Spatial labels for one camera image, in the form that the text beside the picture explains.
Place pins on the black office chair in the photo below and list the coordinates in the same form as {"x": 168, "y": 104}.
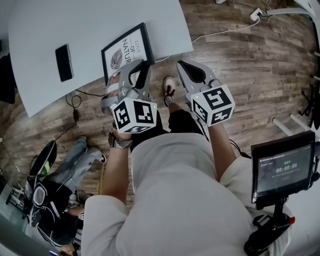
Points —
{"x": 6, "y": 75}

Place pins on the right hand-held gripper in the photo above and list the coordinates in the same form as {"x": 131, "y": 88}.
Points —
{"x": 212, "y": 105}

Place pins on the person's left forearm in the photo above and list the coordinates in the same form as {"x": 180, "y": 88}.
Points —
{"x": 116, "y": 170}

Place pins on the black tripod stand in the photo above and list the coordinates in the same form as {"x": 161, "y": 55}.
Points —
{"x": 311, "y": 105}

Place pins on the person's black shorts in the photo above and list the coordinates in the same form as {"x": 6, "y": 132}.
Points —
{"x": 180, "y": 120}

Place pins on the white power strip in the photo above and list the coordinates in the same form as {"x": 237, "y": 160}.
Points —
{"x": 255, "y": 14}

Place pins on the small white table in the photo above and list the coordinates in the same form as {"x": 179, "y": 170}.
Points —
{"x": 287, "y": 10}

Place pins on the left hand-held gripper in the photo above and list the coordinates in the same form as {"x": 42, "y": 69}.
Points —
{"x": 135, "y": 115}

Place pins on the white metal rack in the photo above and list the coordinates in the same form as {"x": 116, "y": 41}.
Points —
{"x": 282, "y": 126}

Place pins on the person's left hand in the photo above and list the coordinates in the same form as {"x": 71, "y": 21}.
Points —
{"x": 113, "y": 93}

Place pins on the metal band wristwatch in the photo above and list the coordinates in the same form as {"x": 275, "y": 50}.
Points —
{"x": 121, "y": 143}

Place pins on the black framed picture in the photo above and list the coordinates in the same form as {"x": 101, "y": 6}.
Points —
{"x": 117, "y": 47}

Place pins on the black monitor screen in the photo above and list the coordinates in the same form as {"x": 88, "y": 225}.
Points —
{"x": 282, "y": 167}

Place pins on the person's right shoe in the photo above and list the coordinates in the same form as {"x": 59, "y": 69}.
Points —
{"x": 169, "y": 90}

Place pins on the person's white shirt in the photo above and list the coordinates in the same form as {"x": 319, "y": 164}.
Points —
{"x": 180, "y": 200}

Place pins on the person's right forearm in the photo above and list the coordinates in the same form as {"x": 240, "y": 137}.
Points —
{"x": 221, "y": 150}

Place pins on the black smartphone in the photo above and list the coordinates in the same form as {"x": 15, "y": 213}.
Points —
{"x": 64, "y": 62}

